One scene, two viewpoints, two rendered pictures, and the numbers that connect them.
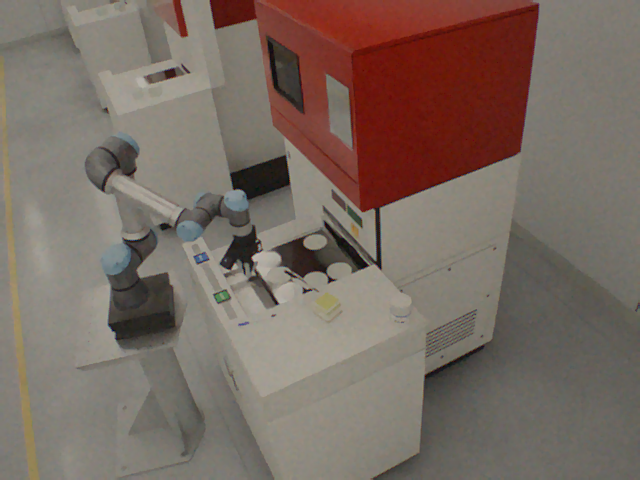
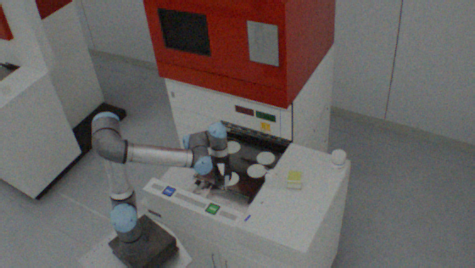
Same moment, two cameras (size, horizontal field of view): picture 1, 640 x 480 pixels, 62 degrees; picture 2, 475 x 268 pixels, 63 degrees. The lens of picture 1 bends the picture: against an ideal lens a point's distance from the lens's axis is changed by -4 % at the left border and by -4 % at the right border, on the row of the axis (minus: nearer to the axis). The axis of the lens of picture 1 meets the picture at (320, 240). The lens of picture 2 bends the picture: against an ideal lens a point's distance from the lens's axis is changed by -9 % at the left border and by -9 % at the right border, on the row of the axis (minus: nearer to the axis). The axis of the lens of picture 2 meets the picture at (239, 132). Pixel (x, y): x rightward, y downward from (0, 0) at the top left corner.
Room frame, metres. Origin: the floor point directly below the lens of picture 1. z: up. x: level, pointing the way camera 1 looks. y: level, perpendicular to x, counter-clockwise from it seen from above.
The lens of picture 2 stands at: (0.36, 0.98, 2.54)
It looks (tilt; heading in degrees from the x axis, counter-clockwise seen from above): 41 degrees down; 326
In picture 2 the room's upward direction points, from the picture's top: 6 degrees counter-clockwise
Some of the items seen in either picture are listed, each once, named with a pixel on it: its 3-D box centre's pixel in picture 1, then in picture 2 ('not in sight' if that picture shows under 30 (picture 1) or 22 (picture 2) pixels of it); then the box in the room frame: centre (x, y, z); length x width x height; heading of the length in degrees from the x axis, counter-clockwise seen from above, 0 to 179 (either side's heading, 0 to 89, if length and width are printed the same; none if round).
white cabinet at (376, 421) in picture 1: (302, 365); (248, 237); (1.60, 0.14, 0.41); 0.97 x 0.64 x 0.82; 23
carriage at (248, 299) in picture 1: (246, 298); (217, 204); (1.60, 0.32, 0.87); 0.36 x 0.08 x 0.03; 23
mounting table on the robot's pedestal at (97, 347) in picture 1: (137, 324); (140, 264); (1.62, 0.80, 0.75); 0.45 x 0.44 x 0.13; 100
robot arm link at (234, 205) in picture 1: (236, 207); (217, 136); (1.57, 0.27, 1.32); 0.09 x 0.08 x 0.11; 67
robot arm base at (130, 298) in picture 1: (127, 288); (132, 237); (1.63, 0.78, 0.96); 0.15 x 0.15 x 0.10
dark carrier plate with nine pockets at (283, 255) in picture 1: (303, 265); (238, 165); (1.72, 0.08, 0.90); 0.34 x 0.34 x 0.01; 23
